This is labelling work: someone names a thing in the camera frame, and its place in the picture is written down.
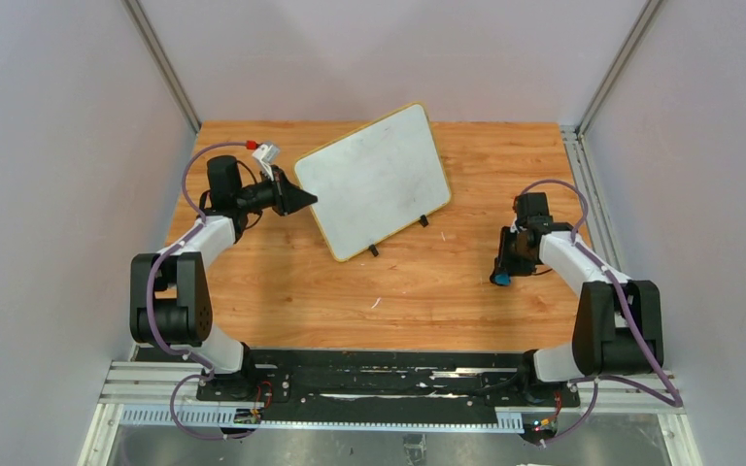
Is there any blue whiteboard eraser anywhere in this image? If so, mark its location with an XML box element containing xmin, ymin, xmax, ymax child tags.
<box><xmin>490</xmin><ymin>271</ymin><xmax>512</xmax><ymax>286</ymax></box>

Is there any yellow framed whiteboard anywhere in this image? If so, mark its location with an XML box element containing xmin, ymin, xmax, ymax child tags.
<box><xmin>293</xmin><ymin>102</ymin><xmax>452</xmax><ymax>262</ymax></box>

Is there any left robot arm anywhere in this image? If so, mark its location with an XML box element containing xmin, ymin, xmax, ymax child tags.
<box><xmin>129</xmin><ymin>155</ymin><xmax>318</xmax><ymax>382</ymax></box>

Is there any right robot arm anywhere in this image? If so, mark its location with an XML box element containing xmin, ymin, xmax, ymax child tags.
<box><xmin>490</xmin><ymin>192</ymin><xmax>663</xmax><ymax>383</ymax></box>

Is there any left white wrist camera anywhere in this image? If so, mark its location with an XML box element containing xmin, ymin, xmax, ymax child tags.
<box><xmin>252</xmin><ymin>142</ymin><xmax>281</xmax><ymax>168</ymax></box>

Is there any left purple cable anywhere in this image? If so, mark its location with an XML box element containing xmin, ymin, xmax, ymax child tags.
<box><xmin>146</xmin><ymin>140</ymin><xmax>258</xmax><ymax>443</ymax></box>

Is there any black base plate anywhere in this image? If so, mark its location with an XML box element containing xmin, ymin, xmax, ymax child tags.
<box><xmin>201</xmin><ymin>349</ymin><xmax>569</xmax><ymax>405</ymax></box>

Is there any left aluminium corner post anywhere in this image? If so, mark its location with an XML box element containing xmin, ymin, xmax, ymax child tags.
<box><xmin>120</xmin><ymin>0</ymin><xmax>202</xmax><ymax>134</ymax></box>

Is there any aluminium corner post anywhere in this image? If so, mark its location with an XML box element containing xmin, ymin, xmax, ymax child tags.
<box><xmin>575</xmin><ymin>0</ymin><xmax>665</xmax><ymax>139</ymax></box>
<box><xmin>120</xmin><ymin>0</ymin><xmax>202</xmax><ymax>134</ymax></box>

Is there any aluminium front rail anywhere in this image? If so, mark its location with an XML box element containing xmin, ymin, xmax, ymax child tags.
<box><xmin>99</xmin><ymin>362</ymin><xmax>684</xmax><ymax>434</ymax></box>

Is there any right aluminium corner post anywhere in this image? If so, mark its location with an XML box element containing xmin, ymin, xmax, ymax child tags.
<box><xmin>575</xmin><ymin>0</ymin><xmax>665</xmax><ymax>139</ymax></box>

